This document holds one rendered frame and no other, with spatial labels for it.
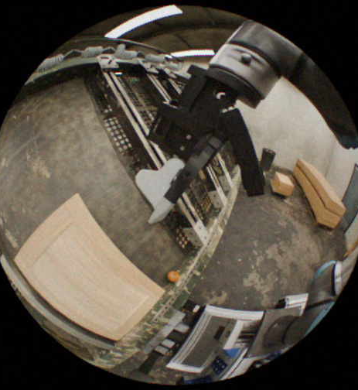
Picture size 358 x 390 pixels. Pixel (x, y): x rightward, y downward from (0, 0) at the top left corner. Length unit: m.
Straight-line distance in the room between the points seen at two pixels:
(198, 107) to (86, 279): 0.47
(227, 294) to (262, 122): 4.98
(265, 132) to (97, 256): 5.24
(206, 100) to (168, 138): 0.07
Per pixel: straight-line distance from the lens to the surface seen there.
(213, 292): 1.52
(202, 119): 0.15
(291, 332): 0.47
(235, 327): 0.52
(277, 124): 5.29
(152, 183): 0.15
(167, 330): 0.74
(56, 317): 0.55
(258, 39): 0.16
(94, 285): 0.45
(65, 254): 0.42
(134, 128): 0.50
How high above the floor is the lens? 1.46
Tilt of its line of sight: 38 degrees down
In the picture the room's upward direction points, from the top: straight up
